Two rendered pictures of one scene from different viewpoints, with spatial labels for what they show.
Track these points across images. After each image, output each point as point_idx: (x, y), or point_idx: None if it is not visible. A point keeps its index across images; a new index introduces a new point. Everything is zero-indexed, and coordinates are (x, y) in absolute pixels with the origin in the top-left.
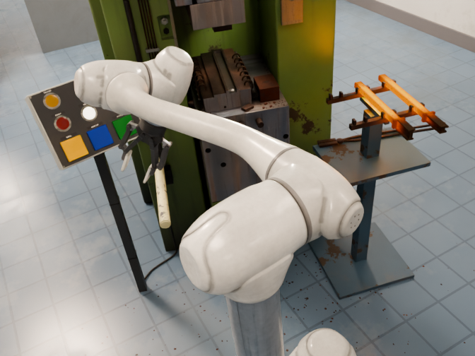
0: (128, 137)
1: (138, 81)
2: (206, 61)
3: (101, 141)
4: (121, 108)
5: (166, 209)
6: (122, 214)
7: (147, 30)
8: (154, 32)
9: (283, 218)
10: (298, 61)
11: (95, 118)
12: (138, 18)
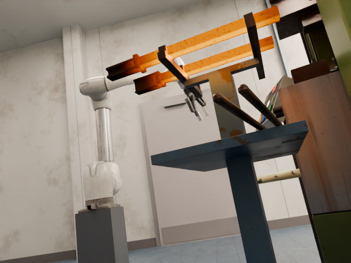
0: (200, 98)
1: (166, 69)
2: None
3: (262, 118)
4: None
5: (268, 175)
6: (302, 188)
7: (307, 48)
8: (308, 49)
9: None
10: (332, 33)
11: (267, 106)
12: (308, 42)
